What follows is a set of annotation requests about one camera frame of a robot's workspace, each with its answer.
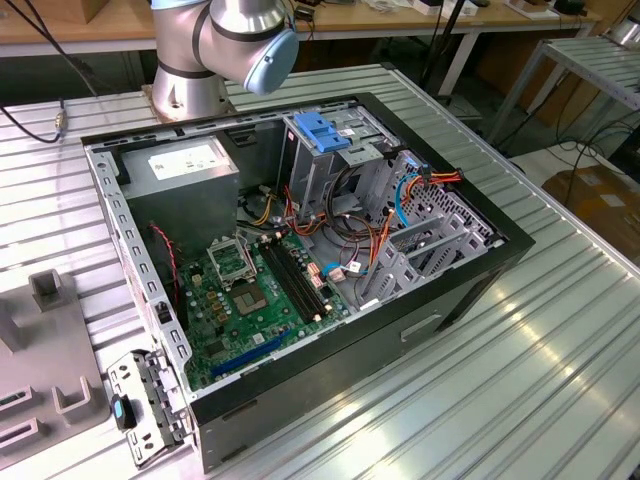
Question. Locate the black case fan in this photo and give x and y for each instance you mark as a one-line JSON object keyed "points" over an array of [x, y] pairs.
{"points": [[162, 270]]}

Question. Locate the black tripod stand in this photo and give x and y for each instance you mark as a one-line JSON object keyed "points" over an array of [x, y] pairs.
{"points": [[440, 47]]}

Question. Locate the blue drive cage latch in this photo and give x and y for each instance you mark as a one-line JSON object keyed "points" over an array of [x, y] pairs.
{"points": [[315, 127]]}

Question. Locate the grey power supply unit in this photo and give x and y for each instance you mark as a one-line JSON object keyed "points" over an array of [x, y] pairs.
{"points": [[185, 210]]}

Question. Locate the black PC case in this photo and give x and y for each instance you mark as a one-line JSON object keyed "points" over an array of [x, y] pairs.
{"points": [[325, 380]]}

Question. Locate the small brown cardboard box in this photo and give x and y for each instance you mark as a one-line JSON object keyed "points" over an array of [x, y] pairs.
{"points": [[85, 10]]}

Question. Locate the green RAM stick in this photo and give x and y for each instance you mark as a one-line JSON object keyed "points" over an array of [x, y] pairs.
{"points": [[10, 400]]}

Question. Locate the grey optical drive cage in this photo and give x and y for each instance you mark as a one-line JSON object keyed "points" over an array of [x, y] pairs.
{"points": [[310, 170]]}

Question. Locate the black device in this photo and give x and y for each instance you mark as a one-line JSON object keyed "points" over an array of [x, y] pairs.
{"points": [[570, 6]]}

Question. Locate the wooden desk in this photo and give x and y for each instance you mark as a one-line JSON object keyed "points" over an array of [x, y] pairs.
{"points": [[400, 20]]}

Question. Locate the green motherboard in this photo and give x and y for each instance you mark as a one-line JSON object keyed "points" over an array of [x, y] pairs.
{"points": [[270, 320]]}

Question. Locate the black latch with blue tab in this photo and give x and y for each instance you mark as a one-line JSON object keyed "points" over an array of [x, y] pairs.
{"points": [[120, 412]]}

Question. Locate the grey metal disk bay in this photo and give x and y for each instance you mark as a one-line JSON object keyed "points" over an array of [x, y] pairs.
{"points": [[392, 272]]}

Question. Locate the grey parts rack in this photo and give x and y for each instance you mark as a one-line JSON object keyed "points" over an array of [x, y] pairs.
{"points": [[55, 350]]}

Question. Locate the black RAM slot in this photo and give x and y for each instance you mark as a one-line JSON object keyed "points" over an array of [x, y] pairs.
{"points": [[281, 275], [288, 275], [295, 275], [302, 275]]}

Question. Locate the silver expansion slot bracket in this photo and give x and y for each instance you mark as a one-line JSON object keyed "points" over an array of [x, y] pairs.
{"points": [[150, 400]]}

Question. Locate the metal slat side table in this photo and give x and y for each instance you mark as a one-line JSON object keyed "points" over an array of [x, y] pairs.
{"points": [[600, 65]]}

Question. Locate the flat brown cardboard box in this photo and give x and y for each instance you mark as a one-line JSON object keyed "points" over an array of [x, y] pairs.
{"points": [[600, 215]]}

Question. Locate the blue expansion slot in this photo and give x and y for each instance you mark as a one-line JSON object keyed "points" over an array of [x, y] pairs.
{"points": [[250, 355]]}

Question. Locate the white box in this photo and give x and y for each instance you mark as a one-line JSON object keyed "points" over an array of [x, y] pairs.
{"points": [[435, 7]]}

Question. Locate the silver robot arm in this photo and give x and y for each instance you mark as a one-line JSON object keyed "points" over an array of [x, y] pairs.
{"points": [[180, 60]]}

